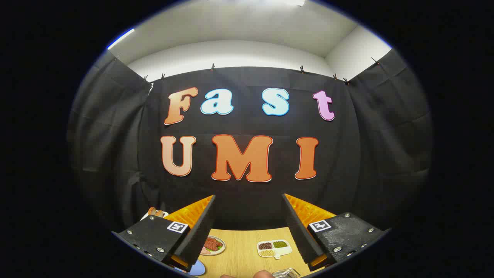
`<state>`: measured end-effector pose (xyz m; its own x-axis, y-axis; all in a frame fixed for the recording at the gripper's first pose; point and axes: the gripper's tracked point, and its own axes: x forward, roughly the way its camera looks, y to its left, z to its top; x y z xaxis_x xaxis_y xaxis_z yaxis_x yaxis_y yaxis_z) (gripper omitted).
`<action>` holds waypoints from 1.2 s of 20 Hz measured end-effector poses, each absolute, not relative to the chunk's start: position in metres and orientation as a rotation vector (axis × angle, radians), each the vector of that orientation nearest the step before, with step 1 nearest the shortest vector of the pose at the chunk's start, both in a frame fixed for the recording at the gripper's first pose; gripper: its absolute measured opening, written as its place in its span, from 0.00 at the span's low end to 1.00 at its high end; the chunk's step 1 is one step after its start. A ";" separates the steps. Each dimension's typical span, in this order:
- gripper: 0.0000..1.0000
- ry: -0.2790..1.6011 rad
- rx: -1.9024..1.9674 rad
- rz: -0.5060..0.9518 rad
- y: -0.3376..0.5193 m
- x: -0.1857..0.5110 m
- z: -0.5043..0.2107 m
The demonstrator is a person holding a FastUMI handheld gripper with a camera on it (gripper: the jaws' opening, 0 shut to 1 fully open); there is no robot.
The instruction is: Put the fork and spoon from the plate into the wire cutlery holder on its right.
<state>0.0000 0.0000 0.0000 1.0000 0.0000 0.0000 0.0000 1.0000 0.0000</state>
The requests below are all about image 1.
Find white divided dish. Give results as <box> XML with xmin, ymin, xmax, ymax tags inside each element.
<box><xmin>257</xmin><ymin>239</ymin><xmax>293</xmax><ymax>260</ymax></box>

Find metal cutlery basket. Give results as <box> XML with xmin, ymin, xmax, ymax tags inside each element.
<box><xmin>272</xmin><ymin>268</ymin><xmax>301</xmax><ymax>278</ymax></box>

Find blue plate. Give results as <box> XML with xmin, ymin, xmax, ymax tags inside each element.
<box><xmin>185</xmin><ymin>259</ymin><xmax>206</xmax><ymax>276</ymax></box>

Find oval plate with food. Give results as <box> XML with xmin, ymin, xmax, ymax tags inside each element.
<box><xmin>201</xmin><ymin>236</ymin><xmax>226</xmax><ymax>256</ymax></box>

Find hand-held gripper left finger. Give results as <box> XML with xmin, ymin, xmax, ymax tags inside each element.
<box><xmin>111</xmin><ymin>195</ymin><xmax>217</xmax><ymax>273</ymax></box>

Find white toaster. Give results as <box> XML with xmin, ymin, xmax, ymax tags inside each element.
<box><xmin>140</xmin><ymin>207</ymin><xmax>169</xmax><ymax>222</ymax></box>

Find ceiling light strip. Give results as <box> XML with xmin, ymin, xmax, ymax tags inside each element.
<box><xmin>107</xmin><ymin>28</ymin><xmax>135</xmax><ymax>50</ymax></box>

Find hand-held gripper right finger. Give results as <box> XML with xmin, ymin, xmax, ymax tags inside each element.
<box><xmin>282</xmin><ymin>193</ymin><xmax>387</xmax><ymax>272</ymax></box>

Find row of small cloth clips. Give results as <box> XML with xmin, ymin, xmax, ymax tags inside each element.
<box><xmin>114</xmin><ymin>53</ymin><xmax>381</xmax><ymax>85</ymax></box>

